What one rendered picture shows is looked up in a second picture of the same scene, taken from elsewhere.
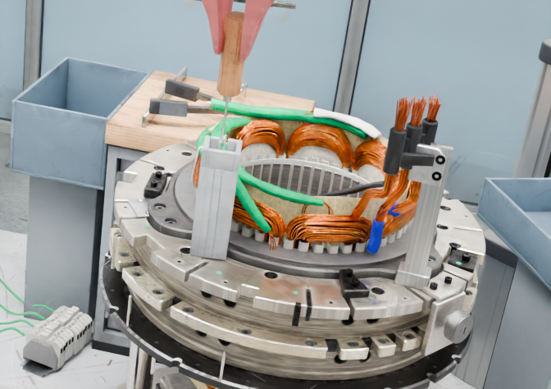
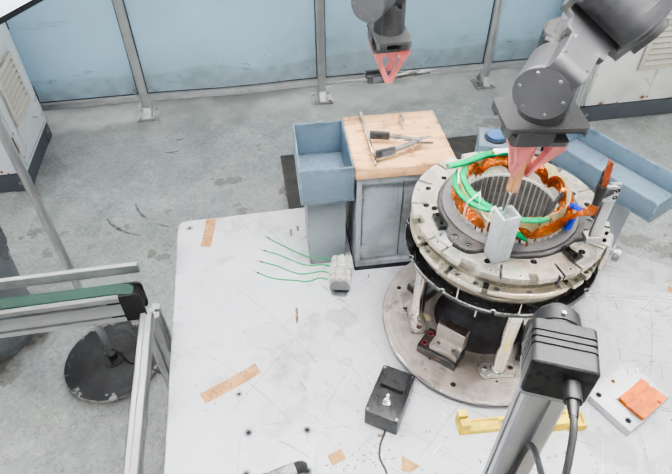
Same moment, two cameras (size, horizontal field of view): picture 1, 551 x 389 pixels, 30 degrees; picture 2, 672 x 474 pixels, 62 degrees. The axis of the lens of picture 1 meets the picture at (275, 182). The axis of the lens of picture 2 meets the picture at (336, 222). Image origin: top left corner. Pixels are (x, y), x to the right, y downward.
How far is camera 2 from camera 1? 0.51 m
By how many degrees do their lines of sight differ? 21
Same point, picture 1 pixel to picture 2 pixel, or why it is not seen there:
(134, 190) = (430, 227)
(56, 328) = (342, 270)
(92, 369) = (363, 283)
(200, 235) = (498, 255)
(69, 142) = (333, 183)
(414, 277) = (595, 239)
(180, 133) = (395, 163)
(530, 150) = not seen: hidden behind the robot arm
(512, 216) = (572, 159)
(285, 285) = (544, 265)
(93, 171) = (348, 193)
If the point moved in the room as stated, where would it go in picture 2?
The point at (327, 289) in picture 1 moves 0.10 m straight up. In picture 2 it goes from (562, 260) to (582, 211)
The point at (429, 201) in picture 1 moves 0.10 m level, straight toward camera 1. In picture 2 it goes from (607, 207) to (639, 256)
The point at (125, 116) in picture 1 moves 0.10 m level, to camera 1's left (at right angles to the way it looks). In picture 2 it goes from (360, 161) to (309, 169)
